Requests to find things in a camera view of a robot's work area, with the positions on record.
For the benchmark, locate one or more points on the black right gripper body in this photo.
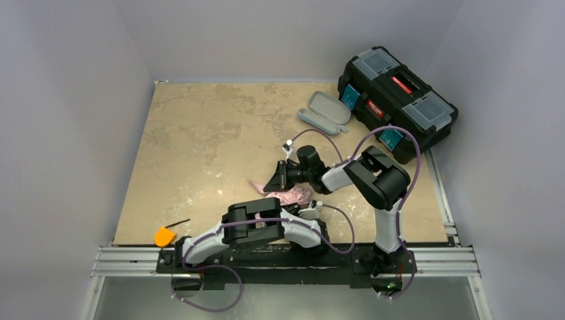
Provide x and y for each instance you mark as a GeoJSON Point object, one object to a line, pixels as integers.
{"type": "Point", "coordinates": [283, 176]}

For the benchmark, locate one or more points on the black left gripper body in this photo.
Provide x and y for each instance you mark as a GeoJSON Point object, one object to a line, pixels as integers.
{"type": "Point", "coordinates": [302, 210]}

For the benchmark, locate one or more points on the pink and black folding umbrella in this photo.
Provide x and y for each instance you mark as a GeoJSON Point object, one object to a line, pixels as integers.
{"type": "Point", "coordinates": [296, 194]}

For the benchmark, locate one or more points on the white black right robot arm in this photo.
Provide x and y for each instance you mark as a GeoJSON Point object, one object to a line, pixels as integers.
{"type": "Point", "coordinates": [381, 181]}

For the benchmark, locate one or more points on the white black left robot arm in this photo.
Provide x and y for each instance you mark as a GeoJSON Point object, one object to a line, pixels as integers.
{"type": "Point", "coordinates": [249, 224]}

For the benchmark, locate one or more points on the light blue glasses case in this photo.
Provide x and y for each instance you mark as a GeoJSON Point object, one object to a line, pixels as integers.
{"type": "Point", "coordinates": [326, 113]}

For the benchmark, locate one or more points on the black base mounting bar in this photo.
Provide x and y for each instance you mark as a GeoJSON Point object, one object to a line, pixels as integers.
{"type": "Point", "coordinates": [287, 264]}

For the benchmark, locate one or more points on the black toolbox with clear lids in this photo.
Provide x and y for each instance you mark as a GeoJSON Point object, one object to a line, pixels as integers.
{"type": "Point", "coordinates": [381, 91]}

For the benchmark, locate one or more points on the orange and black tool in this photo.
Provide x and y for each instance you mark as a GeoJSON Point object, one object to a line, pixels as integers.
{"type": "Point", "coordinates": [165, 235]}

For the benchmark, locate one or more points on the aluminium rail frame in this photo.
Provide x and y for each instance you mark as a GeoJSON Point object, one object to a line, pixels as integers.
{"type": "Point", "coordinates": [429, 261]}

